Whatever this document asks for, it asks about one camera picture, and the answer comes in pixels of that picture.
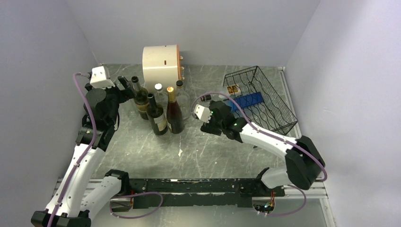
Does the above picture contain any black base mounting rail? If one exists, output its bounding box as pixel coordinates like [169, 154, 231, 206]
[114, 178, 285, 209]

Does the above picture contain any white cylindrical drum appliance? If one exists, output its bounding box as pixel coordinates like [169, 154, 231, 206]
[142, 44, 184, 92]

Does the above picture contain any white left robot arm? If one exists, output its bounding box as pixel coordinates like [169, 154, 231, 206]
[31, 76, 134, 227]

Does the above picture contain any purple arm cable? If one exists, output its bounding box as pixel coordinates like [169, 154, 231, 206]
[191, 91, 328, 218]
[45, 72, 99, 227]

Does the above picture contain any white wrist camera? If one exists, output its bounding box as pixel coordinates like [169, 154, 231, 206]
[193, 104, 212, 123]
[89, 66, 115, 89]

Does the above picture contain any black wire wine rack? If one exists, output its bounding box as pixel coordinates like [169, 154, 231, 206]
[223, 66, 297, 135]

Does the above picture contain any red wine bottle gold foil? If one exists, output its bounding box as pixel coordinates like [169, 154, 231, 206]
[166, 87, 184, 134]

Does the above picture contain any clear bottle with cork stopper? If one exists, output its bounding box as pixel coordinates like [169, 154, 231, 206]
[176, 80, 190, 120]

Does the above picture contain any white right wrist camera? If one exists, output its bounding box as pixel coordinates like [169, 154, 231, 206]
[193, 104, 212, 123]

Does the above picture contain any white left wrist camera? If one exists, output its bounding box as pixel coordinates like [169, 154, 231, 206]
[89, 66, 115, 89]

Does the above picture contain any blue clear vodka bottle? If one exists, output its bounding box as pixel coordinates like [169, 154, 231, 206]
[226, 92, 264, 112]

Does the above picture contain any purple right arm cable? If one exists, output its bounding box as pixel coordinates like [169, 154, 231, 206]
[191, 91, 328, 218]

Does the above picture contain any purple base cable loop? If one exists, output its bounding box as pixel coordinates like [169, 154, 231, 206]
[108, 192, 164, 220]

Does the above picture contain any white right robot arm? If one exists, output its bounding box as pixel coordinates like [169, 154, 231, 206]
[192, 101, 325, 196]

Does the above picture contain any large clear round bottle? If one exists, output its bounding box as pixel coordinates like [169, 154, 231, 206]
[154, 83, 168, 108]

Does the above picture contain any dark wine bottle black cap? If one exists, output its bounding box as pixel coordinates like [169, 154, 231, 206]
[147, 93, 168, 136]

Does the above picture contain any dark green silver-capped wine bottle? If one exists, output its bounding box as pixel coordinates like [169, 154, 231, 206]
[131, 76, 148, 120]

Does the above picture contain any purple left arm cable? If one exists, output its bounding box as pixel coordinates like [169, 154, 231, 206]
[45, 72, 99, 227]

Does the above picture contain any clear bottle with black cap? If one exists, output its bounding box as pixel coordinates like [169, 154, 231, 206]
[200, 85, 242, 102]

